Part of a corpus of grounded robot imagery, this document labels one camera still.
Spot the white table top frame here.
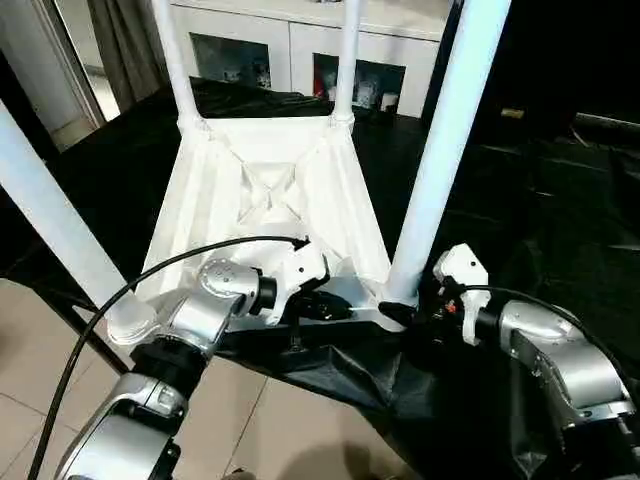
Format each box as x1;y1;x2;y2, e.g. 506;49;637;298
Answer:
105;112;423;346

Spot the black work mat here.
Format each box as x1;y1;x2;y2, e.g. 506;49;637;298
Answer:
0;80;640;479

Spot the white glass-door cabinet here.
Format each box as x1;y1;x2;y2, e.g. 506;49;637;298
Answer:
170;0;453;117

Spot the grey curtain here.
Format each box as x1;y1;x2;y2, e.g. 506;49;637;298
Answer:
88;0;173;113

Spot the black metal stand frame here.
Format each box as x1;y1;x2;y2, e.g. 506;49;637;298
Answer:
45;290;133;377

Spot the black metal rail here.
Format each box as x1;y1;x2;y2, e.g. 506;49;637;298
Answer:
575;112;640;137

